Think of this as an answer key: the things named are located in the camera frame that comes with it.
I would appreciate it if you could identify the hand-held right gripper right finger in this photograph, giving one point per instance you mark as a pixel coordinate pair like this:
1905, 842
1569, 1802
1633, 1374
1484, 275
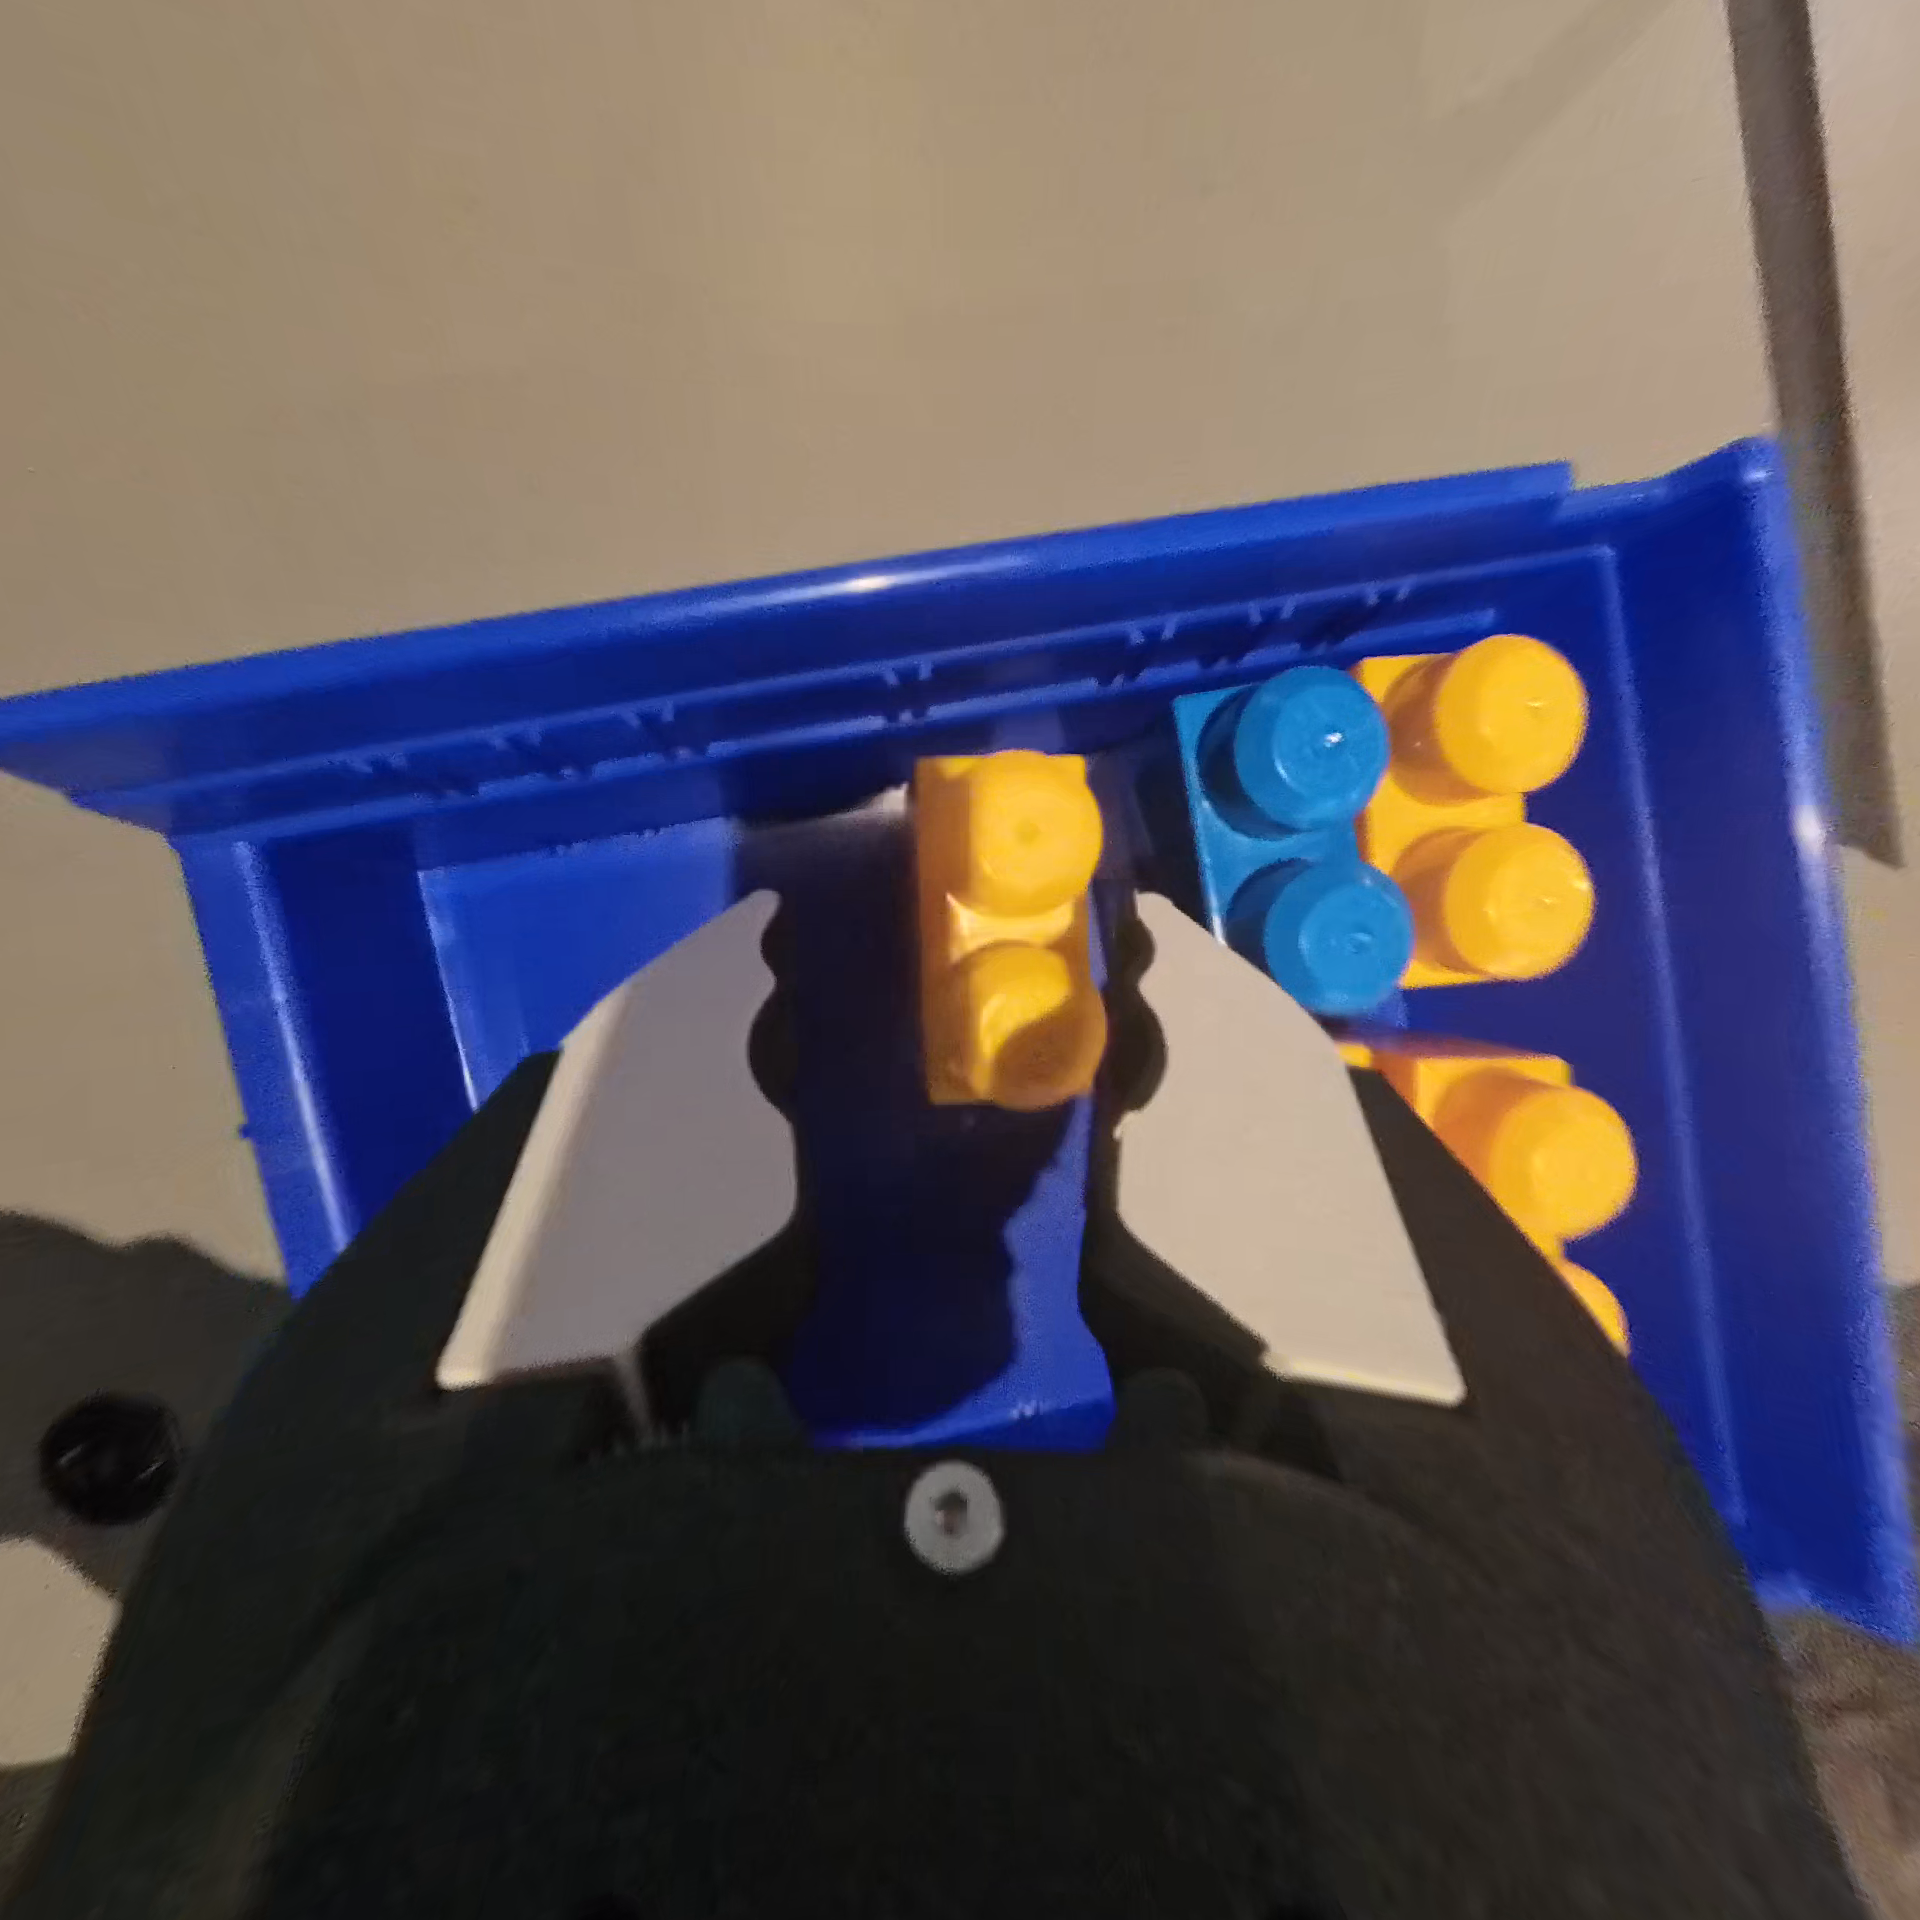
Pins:
1276, 1200

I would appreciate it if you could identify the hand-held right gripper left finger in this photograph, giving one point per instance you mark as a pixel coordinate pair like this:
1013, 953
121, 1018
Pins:
629, 1200

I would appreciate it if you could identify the yellow two-stud mega block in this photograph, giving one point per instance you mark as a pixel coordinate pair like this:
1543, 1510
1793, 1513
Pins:
1530, 1170
1477, 810
1004, 931

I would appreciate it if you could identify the blue plastic bin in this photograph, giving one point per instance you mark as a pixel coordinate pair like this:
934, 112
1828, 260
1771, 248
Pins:
601, 705

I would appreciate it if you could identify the blue two-stud mega block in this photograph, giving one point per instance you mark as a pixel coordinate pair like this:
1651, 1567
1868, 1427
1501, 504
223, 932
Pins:
1291, 763

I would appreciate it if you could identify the black table grommet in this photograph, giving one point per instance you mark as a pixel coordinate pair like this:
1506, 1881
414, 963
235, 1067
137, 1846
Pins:
107, 1454

